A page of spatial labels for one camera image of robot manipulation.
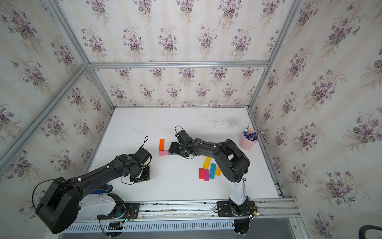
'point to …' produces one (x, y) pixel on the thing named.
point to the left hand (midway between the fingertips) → (150, 179)
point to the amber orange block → (218, 172)
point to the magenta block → (206, 175)
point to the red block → (201, 174)
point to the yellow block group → (206, 163)
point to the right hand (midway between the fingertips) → (175, 151)
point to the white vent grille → (102, 226)
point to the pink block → (161, 153)
